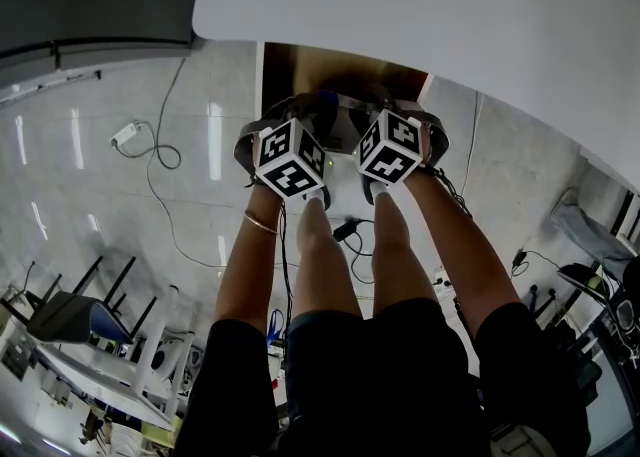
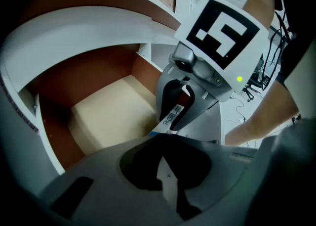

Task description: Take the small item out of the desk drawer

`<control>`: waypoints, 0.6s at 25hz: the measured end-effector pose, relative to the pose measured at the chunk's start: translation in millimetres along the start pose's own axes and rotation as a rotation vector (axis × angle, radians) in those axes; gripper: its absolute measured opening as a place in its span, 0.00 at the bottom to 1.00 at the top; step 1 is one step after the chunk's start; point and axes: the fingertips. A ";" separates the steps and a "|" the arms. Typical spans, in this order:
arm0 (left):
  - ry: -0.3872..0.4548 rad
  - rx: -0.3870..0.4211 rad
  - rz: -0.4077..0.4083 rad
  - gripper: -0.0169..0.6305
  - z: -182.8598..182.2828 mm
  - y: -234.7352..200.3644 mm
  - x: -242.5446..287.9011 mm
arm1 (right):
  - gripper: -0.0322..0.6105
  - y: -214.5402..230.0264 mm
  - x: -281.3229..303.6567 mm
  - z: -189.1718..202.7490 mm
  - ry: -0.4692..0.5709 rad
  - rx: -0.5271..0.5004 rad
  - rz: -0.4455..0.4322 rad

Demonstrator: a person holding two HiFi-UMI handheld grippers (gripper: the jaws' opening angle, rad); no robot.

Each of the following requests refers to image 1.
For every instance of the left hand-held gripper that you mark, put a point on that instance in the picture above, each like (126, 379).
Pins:
(290, 155)

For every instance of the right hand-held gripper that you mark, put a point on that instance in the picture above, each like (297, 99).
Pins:
(390, 145)

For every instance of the wooden drawer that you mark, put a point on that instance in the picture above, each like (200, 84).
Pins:
(300, 70)

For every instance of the person's left forearm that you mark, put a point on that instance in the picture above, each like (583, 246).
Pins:
(250, 265)

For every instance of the person's right forearm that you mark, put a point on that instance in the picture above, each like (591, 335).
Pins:
(465, 255)

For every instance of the person's right black shoe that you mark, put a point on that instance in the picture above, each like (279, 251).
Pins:
(374, 190)

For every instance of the person's black shoe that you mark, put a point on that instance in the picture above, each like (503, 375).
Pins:
(320, 195)
(374, 190)

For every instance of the person's left black shoe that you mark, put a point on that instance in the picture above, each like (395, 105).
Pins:
(320, 195)

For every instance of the white curved desk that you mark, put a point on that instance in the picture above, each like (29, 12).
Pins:
(425, 10)

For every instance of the black power adapter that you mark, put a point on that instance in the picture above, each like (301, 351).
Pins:
(346, 230)

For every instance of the person's left leg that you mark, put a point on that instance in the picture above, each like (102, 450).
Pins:
(322, 260)

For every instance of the white power strip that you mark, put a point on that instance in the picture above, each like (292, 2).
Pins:
(125, 134)

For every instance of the grey cloth bag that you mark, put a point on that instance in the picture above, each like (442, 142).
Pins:
(590, 230)

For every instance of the white shelf rack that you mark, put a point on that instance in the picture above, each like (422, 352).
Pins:
(50, 85)

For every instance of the person's black clothes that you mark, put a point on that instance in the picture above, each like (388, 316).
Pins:
(375, 385)

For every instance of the blue chair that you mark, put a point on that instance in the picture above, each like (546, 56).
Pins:
(107, 325)

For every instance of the black bags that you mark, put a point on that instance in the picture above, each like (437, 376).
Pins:
(620, 315)

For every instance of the white table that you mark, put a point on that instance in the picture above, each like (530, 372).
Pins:
(100, 380)

